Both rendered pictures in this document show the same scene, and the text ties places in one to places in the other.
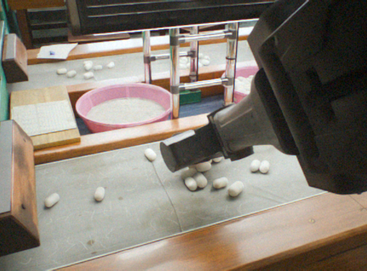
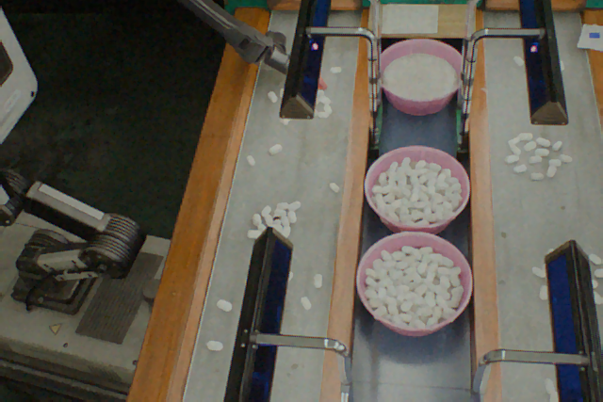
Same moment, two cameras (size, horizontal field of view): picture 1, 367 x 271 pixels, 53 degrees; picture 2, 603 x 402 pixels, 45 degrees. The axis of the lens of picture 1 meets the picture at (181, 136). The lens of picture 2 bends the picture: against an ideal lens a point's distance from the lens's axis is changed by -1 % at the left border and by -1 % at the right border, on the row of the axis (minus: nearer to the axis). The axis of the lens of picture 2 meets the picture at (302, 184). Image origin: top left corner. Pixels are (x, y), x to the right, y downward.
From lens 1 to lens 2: 2.28 m
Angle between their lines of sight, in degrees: 85
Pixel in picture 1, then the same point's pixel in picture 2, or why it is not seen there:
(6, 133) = not seen: outside the picture
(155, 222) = not seen: hidden behind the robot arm
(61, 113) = (410, 27)
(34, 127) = (393, 14)
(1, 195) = not seen: outside the picture
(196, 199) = (279, 81)
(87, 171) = (339, 42)
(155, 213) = not seen: hidden behind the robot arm
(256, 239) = (227, 83)
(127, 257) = not seen: hidden behind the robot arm
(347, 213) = (214, 126)
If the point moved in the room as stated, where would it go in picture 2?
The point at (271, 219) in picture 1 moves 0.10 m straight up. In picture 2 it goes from (235, 94) to (229, 69)
